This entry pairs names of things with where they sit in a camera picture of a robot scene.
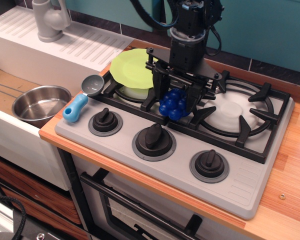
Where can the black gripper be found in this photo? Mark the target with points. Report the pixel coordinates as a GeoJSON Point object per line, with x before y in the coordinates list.
{"type": "Point", "coordinates": [186, 58]}

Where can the blue toy blueberry cluster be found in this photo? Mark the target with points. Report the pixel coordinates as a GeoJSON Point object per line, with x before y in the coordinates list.
{"type": "Point", "coordinates": [173, 104]}

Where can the grey spoon with blue handle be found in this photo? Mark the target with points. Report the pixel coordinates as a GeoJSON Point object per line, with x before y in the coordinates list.
{"type": "Point", "coordinates": [91, 86]}

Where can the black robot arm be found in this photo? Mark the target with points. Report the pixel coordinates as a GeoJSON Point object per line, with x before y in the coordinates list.
{"type": "Point", "coordinates": [192, 21]}

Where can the light green plate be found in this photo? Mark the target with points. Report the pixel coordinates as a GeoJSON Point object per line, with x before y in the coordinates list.
{"type": "Point", "coordinates": [129, 69]}

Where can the stainless steel pot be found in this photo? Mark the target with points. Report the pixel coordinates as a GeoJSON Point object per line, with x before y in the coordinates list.
{"type": "Point", "coordinates": [38, 105]}

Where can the black left burner grate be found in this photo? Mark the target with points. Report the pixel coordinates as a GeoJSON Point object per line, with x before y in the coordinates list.
{"type": "Point", "coordinates": [147, 110]}

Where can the black burner grate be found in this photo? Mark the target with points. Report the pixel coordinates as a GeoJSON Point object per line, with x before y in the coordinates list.
{"type": "Point", "coordinates": [259, 146]}
{"type": "Point", "coordinates": [147, 110]}

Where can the white left burner cap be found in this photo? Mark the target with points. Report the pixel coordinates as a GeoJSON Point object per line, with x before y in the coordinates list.
{"type": "Point", "coordinates": [134, 95]}

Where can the white burner cap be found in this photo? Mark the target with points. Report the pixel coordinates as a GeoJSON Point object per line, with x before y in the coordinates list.
{"type": "Point", "coordinates": [134, 95]}
{"type": "Point", "coordinates": [229, 107]}

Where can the white right burner cap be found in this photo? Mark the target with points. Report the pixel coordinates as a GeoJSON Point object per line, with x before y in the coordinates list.
{"type": "Point", "coordinates": [229, 107]}

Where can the black middle stove knob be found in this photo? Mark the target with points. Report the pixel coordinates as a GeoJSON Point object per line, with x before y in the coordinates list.
{"type": "Point", "coordinates": [154, 143]}

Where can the black stove knob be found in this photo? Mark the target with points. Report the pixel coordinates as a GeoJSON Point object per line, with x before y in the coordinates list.
{"type": "Point", "coordinates": [209, 166]}
{"type": "Point", "coordinates": [154, 143]}
{"type": "Point", "coordinates": [105, 123]}

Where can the black left stove knob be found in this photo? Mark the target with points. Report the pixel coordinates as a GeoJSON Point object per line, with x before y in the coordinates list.
{"type": "Point", "coordinates": [105, 123]}

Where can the black right stove knob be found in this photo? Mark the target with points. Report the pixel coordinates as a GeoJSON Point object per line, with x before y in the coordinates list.
{"type": "Point", "coordinates": [209, 166]}

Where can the black right burner grate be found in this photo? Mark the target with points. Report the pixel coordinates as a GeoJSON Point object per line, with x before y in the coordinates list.
{"type": "Point", "coordinates": [259, 146]}

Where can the grey toy stove top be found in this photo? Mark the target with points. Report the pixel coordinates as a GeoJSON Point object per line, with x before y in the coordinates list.
{"type": "Point", "coordinates": [240, 193]}

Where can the grey toy faucet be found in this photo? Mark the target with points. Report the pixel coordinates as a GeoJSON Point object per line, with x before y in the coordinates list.
{"type": "Point", "coordinates": [50, 22]}

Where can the toy oven door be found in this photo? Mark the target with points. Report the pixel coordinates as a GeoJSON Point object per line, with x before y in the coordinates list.
{"type": "Point", "coordinates": [131, 212]}

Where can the wooden drawer front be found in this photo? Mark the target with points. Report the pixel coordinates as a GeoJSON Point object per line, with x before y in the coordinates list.
{"type": "Point", "coordinates": [44, 202]}

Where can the black oven door handle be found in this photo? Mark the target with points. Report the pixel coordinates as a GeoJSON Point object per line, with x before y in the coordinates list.
{"type": "Point", "coordinates": [96, 182]}

